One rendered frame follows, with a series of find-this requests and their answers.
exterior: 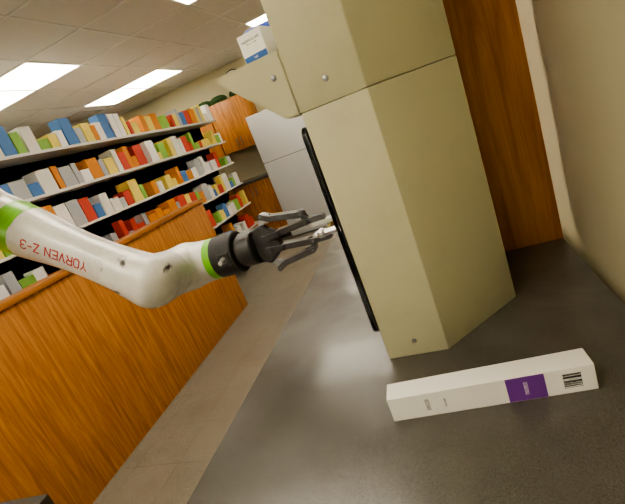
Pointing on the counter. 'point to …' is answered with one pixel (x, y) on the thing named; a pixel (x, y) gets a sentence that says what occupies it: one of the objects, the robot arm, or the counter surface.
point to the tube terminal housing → (398, 162)
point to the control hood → (264, 85)
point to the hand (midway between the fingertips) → (328, 224)
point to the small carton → (257, 43)
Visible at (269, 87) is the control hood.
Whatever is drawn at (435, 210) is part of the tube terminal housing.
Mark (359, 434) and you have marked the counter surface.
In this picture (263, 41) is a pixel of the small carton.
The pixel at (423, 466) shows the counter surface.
